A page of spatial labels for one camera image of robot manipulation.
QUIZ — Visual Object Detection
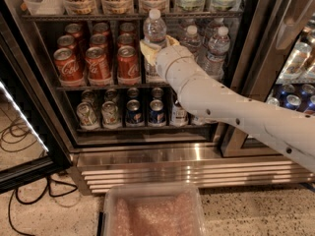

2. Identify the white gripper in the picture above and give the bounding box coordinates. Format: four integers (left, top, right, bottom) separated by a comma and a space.
140, 35, 204, 92

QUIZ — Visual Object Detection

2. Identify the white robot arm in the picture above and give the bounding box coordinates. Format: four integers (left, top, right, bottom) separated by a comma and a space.
140, 36, 315, 172

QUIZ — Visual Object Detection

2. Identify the left brown tea bottle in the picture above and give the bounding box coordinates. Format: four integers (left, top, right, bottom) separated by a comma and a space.
170, 90, 188, 127

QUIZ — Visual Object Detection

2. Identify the brown tea bottle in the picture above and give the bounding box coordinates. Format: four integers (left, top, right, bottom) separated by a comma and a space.
170, 90, 188, 127
191, 115, 211, 126

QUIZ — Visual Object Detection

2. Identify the right brown tea bottle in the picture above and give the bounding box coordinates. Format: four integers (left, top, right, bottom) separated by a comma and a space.
191, 115, 211, 126

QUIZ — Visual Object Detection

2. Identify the stainless steel fridge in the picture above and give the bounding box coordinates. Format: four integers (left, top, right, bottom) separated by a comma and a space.
5, 0, 315, 195

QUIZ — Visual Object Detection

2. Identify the right glass fridge door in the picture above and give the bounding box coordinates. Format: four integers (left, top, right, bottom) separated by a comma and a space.
220, 0, 315, 158

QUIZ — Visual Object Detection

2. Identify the open left fridge door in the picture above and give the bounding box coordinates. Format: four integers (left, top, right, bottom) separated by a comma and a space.
0, 0, 70, 194

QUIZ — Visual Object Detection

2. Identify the middle right Coca-Cola can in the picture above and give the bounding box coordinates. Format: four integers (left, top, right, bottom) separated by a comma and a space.
117, 33, 135, 47

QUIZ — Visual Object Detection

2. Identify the coca-cola can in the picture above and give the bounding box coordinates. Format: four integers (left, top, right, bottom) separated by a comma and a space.
117, 45, 141, 85
65, 24, 85, 41
93, 23, 111, 36
90, 33, 108, 49
117, 33, 135, 47
57, 34, 78, 54
53, 48, 85, 88
119, 22, 136, 35
86, 47, 111, 87

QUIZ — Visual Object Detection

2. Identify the front right Coca-Cola can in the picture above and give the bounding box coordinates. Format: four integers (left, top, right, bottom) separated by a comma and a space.
117, 45, 141, 85

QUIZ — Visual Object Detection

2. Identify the back right Coca-Cola can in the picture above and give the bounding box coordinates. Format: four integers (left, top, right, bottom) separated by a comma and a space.
119, 22, 136, 35

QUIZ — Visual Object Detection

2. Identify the back centre Coca-Cola can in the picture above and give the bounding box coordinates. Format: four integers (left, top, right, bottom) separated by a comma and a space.
93, 23, 111, 36

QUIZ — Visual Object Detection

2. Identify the middle centre Coca-Cola can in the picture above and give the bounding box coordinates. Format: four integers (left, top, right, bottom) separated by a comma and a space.
90, 33, 108, 49

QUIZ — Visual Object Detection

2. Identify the front middle Coca-Cola can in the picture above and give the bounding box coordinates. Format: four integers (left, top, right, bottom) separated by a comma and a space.
86, 47, 111, 87

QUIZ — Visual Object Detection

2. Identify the front right Pepsi can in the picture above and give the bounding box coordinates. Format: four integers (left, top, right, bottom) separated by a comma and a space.
149, 99, 166, 127

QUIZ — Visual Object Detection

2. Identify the pepsi can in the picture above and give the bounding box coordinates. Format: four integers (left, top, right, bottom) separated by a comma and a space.
126, 99, 144, 127
149, 99, 166, 127

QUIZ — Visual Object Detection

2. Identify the front left Pepsi can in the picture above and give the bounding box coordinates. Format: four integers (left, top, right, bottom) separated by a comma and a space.
126, 99, 144, 127

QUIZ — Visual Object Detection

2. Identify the green soda can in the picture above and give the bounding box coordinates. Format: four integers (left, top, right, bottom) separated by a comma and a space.
101, 101, 121, 129
76, 102, 99, 130

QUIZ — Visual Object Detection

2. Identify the back left Coca-Cola can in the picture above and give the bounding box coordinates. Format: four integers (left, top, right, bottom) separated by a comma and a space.
65, 24, 85, 41

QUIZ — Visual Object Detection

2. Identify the front left Coca-Cola can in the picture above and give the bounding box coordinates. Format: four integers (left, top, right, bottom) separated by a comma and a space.
53, 48, 85, 88

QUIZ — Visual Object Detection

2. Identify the middle left Coca-Cola can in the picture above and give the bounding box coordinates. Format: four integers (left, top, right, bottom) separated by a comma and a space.
57, 34, 78, 54

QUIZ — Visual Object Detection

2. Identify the front left green soda can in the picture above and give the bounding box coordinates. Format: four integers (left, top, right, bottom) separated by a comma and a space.
76, 102, 99, 130

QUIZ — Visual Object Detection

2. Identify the clear plastic bin on floor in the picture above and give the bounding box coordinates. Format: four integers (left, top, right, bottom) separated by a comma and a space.
99, 182, 206, 236

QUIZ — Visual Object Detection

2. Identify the black floor cable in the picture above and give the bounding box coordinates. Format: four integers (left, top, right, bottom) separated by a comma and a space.
7, 174, 79, 236

